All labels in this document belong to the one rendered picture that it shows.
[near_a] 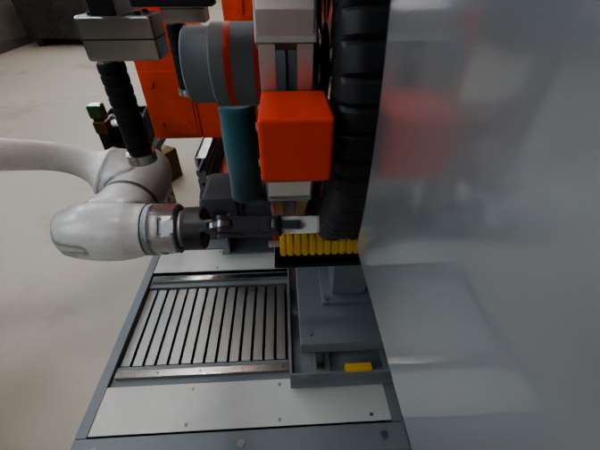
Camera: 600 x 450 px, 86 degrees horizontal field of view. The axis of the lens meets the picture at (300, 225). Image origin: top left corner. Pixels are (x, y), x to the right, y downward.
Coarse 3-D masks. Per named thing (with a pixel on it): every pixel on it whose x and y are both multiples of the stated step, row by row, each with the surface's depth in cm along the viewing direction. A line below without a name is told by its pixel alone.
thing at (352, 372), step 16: (288, 272) 112; (288, 288) 106; (288, 304) 101; (288, 320) 97; (336, 352) 91; (352, 352) 91; (368, 352) 91; (384, 352) 89; (304, 368) 88; (320, 368) 84; (336, 368) 88; (352, 368) 84; (368, 368) 84; (384, 368) 86; (304, 384) 87; (320, 384) 88; (336, 384) 88; (352, 384) 89; (368, 384) 89
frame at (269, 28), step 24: (264, 0) 32; (288, 0) 32; (312, 0) 33; (264, 24) 33; (288, 24) 33; (312, 24) 33; (264, 48) 34; (288, 48) 36; (312, 48) 35; (264, 72) 36; (312, 72) 36; (288, 192) 46
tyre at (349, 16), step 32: (352, 0) 30; (384, 0) 29; (352, 32) 30; (384, 32) 30; (352, 64) 31; (352, 96) 33; (352, 128) 34; (352, 160) 37; (352, 192) 40; (320, 224) 57; (352, 224) 47
